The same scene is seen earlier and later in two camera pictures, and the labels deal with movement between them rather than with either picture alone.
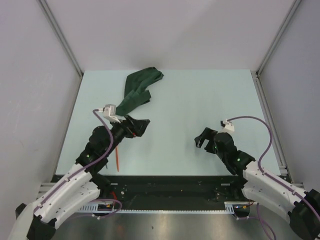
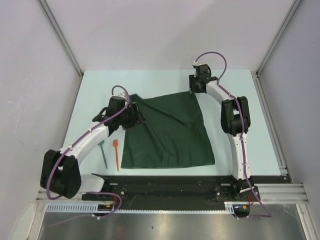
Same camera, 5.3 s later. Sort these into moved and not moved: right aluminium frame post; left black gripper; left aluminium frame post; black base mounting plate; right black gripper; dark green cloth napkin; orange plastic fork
Moved: left black gripper; right black gripper; dark green cloth napkin
Not moved: orange plastic fork; left aluminium frame post; black base mounting plate; right aluminium frame post
